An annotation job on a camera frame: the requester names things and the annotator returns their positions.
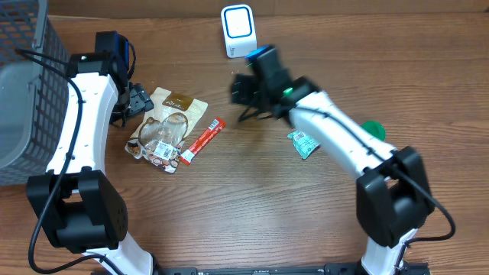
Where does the beige brown snack pouch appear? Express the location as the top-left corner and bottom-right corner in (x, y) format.
(125, 87), (208, 173)

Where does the red white stick packet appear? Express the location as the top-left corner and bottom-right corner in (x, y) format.
(180, 117), (226, 165)

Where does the teal orange cracker packet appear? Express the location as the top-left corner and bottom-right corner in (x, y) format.
(287, 131), (319, 160)

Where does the green lid jar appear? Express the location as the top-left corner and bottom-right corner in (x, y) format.
(361, 121), (386, 141)

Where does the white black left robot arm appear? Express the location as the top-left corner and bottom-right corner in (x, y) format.
(18, 31), (163, 274)

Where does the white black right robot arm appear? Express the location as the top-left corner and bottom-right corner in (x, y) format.
(231, 45), (435, 274)

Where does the white barcode scanner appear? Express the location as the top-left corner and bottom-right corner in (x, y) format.
(221, 4), (257, 59)

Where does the grey plastic mesh basket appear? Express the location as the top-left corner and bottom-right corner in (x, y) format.
(1, 0), (69, 186)

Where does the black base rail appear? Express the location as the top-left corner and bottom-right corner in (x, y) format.
(152, 260), (431, 275)

